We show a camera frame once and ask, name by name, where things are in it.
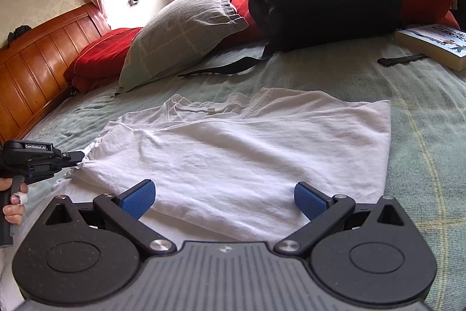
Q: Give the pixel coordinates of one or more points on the paperback book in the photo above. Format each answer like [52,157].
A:
[437,45]

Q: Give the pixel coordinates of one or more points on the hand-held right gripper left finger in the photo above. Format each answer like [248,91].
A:
[140,196]

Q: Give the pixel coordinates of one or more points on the grey-green pillow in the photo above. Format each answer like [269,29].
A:
[178,30]

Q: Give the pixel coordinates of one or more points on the dark patterned cloth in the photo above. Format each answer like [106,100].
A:
[73,91]

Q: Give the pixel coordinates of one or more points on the red quilt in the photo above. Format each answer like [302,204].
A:
[98,59]

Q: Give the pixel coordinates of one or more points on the white printed t-shirt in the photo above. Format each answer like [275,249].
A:
[236,158]

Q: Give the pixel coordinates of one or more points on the wooden headboard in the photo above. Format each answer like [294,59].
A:
[43,67]

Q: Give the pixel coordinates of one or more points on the small dark cloth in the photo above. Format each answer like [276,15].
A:
[20,34]

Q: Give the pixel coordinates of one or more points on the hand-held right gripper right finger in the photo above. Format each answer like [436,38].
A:
[309,200]

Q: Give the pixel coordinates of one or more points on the person's left hand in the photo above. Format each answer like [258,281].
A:
[14,212]

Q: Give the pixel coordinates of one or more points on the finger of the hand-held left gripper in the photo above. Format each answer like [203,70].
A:
[71,157]
[47,174]

